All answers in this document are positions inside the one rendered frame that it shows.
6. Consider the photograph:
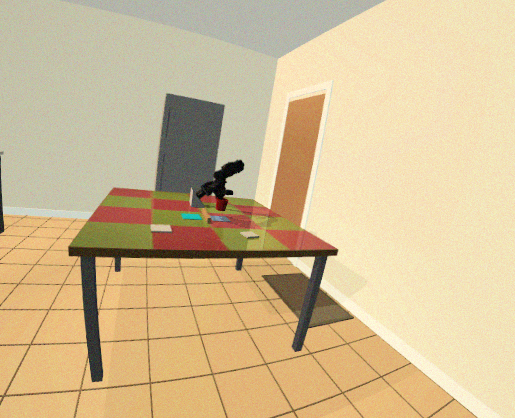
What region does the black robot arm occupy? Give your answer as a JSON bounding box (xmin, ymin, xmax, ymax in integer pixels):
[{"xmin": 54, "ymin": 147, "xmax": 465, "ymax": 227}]
[{"xmin": 195, "ymin": 159, "xmax": 244, "ymax": 200}]

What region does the tan flat bar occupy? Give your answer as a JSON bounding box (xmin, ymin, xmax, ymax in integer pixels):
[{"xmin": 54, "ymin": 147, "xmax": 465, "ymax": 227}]
[{"xmin": 202, "ymin": 208, "xmax": 211, "ymax": 224}]

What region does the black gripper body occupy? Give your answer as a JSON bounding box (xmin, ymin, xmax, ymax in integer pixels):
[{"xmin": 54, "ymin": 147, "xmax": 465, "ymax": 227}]
[{"xmin": 213, "ymin": 179, "xmax": 233, "ymax": 195}]

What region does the red cup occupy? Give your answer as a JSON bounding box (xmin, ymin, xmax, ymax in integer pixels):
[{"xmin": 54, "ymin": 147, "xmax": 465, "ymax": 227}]
[{"xmin": 216, "ymin": 198, "xmax": 228, "ymax": 211}]

